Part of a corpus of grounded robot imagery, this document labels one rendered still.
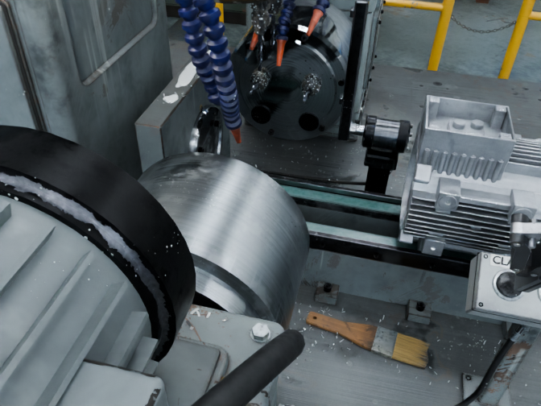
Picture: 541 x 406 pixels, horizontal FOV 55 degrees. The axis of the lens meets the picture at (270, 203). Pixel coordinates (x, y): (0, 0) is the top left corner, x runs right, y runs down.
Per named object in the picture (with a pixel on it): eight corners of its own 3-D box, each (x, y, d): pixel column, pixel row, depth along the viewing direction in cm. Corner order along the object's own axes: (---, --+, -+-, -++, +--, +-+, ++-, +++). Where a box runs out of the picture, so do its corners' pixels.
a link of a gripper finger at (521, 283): (546, 280, 50) (538, 279, 50) (521, 292, 56) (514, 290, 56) (548, 250, 50) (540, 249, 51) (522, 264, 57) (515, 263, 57)
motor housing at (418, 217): (394, 263, 83) (419, 167, 71) (400, 192, 97) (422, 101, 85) (526, 289, 80) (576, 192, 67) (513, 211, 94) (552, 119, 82)
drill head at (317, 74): (215, 153, 106) (209, 34, 90) (265, 68, 137) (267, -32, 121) (336, 173, 102) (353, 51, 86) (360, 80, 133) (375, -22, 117)
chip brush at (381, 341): (303, 329, 87) (303, 326, 87) (311, 307, 91) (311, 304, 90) (426, 370, 82) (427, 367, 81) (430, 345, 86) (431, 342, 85)
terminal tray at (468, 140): (415, 171, 76) (425, 129, 72) (417, 134, 84) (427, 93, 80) (500, 185, 74) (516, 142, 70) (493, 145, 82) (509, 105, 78)
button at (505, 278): (492, 296, 62) (496, 294, 60) (493, 271, 62) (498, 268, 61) (518, 301, 61) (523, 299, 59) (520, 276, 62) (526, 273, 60)
